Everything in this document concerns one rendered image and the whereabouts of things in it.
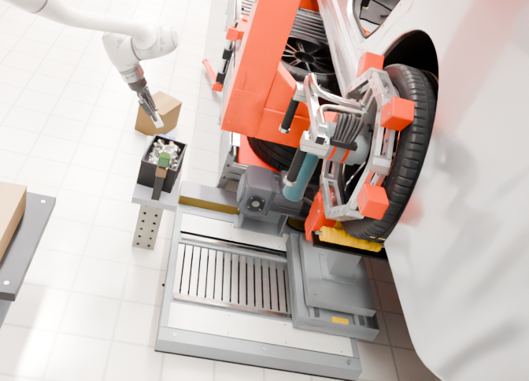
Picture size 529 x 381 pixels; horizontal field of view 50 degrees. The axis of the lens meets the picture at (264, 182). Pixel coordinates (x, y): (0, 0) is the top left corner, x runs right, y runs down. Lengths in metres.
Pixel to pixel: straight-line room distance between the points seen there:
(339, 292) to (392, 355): 0.41
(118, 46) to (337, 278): 1.30
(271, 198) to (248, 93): 0.48
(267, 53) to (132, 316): 1.20
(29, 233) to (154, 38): 0.84
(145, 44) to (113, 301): 1.02
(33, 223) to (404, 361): 1.65
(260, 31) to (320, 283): 1.07
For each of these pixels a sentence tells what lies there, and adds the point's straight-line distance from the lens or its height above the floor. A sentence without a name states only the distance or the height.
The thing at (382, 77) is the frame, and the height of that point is 1.11.
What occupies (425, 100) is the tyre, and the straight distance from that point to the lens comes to 1.92.
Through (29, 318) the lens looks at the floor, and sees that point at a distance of 2.34.
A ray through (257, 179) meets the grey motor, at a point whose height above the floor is 0.41.
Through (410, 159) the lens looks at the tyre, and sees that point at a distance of 1.85.
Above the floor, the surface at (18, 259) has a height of 0.30.
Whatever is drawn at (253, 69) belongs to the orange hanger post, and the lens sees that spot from 2.40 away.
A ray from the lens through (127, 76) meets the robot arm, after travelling 2.29.
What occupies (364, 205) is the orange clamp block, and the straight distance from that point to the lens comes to 1.82.
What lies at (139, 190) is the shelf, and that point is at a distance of 2.21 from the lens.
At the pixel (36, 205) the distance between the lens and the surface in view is 2.32.
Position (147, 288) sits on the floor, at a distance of 2.47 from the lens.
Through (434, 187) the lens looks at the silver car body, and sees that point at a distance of 1.66.
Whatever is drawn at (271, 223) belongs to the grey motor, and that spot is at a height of 0.09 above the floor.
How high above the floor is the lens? 1.85
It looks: 35 degrees down
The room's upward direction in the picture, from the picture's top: 21 degrees clockwise
